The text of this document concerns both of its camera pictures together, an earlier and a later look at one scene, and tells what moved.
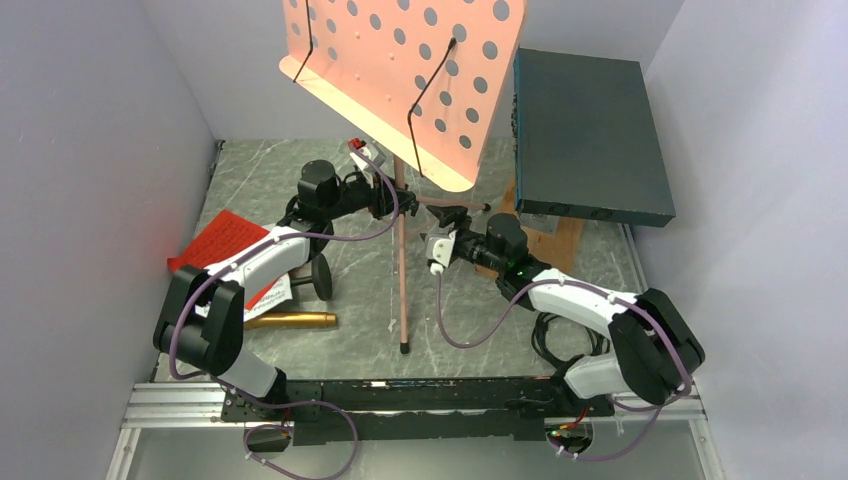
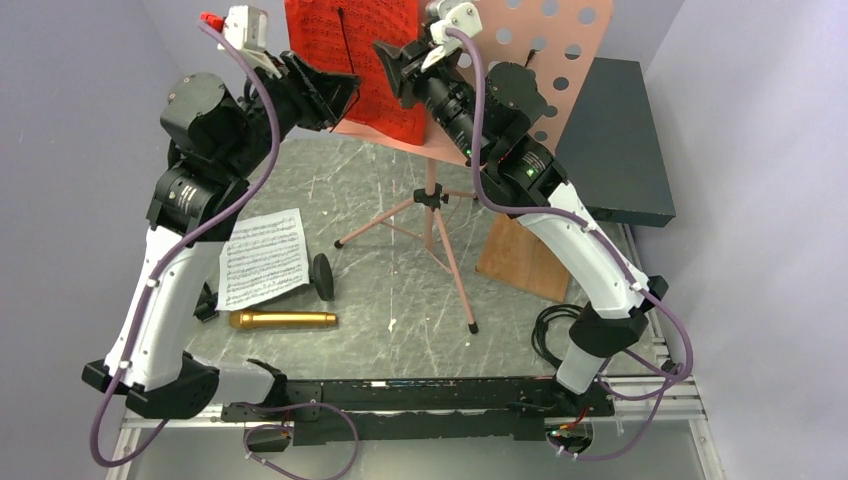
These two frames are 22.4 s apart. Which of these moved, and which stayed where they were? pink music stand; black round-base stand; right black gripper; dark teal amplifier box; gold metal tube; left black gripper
Moved: pink music stand; right black gripper; left black gripper
Stayed: gold metal tube; dark teal amplifier box; black round-base stand
